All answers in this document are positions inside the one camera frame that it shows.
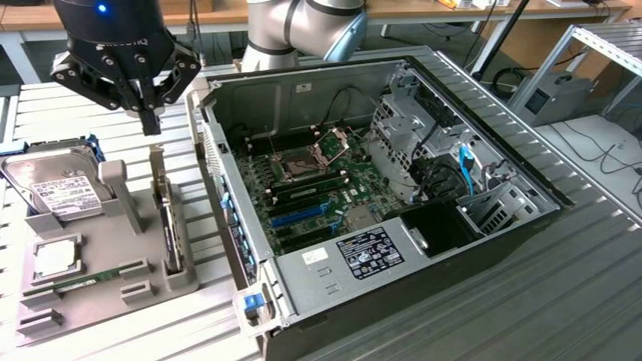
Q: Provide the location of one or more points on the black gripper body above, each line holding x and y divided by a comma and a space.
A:
115, 34

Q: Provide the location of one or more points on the black Nvidia graphics card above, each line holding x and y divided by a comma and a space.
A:
170, 225

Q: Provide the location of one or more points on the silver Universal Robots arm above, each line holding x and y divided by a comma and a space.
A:
281, 26

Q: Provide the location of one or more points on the blue plastic disk caddy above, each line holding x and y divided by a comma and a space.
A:
95, 144

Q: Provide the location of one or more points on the wooden desk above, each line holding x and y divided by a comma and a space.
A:
552, 9
26, 20

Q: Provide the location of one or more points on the silver hard disk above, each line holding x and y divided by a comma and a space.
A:
55, 180

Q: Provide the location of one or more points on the thin metal locking lever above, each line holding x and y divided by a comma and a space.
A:
274, 144

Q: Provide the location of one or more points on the CPU socket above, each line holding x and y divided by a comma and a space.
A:
295, 165

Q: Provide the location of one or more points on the RAM stick with white clip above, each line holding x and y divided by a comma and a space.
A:
306, 188

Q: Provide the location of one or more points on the grey parts rack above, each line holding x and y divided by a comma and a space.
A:
101, 244

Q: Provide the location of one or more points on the silver metal disk bay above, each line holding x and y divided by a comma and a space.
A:
397, 124

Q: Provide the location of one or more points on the green motherboard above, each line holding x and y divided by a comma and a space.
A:
361, 188

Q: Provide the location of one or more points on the silver CPU chip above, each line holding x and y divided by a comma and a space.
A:
55, 261

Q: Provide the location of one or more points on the green RAM stick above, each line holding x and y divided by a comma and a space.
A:
86, 281

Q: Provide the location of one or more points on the silver chipset heatsink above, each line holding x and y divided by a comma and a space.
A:
365, 219

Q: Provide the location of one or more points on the small yellow box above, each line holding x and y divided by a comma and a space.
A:
446, 3

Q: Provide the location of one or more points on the small white box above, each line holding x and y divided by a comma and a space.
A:
477, 3

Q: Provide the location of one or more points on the silver power supply unit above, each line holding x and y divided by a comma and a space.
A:
311, 282

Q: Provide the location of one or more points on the blue case latch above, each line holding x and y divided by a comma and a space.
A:
253, 304

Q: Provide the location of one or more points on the black stand pole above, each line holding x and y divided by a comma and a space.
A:
509, 26

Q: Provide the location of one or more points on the grey control box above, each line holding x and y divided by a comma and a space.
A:
562, 99

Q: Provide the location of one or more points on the open black PC case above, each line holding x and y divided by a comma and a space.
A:
401, 331

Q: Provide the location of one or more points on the aluminium slatted frame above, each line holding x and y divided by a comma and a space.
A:
602, 41

